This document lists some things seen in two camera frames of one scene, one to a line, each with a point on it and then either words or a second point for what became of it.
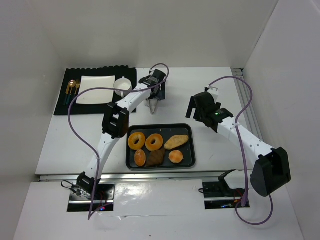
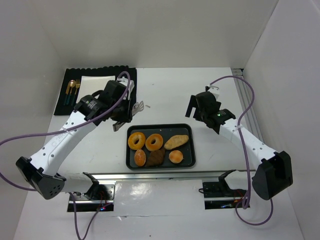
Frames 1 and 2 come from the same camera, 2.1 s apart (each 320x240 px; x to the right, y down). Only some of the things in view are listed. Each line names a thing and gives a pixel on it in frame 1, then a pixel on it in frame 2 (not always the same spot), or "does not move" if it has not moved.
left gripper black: [154, 97] to [128, 111]
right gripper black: [196, 110] does not move
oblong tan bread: [176, 141] does not move
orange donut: [157, 145] does not move
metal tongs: [152, 103] to [137, 107]
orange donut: [134, 136] does not move
